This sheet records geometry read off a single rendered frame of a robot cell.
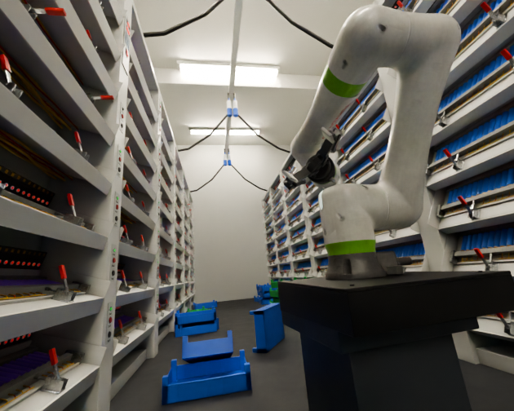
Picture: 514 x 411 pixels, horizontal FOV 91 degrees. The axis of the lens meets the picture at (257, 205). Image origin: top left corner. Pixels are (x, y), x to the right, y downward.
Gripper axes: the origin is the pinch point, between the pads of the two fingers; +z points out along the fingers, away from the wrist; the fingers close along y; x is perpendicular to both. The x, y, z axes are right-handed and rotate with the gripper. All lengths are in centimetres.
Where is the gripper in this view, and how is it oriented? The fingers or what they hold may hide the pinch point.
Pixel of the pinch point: (307, 154)
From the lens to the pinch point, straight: 64.2
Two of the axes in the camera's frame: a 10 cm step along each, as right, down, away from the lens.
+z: -3.8, -0.2, -9.3
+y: -6.5, 7.2, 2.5
